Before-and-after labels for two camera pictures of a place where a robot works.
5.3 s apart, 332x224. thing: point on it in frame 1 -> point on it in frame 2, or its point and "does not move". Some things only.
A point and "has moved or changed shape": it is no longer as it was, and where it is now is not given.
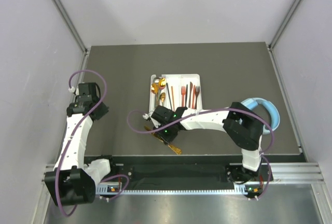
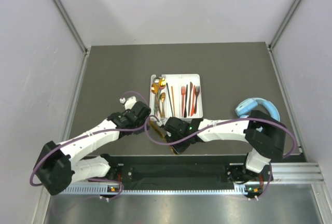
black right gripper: x=167 y=139 -> x=180 y=149
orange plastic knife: x=193 y=101 does not move
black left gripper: x=104 y=110 -> x=139 y=131
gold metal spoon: x=162 y=97 does not move
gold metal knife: x=175 y=150 has moved or changed shape
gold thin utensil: x=154 y=88 does not move
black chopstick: x=169 y=97 does not move
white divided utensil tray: x=174 y=91 does not move
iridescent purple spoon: x=162 y=83 does not move
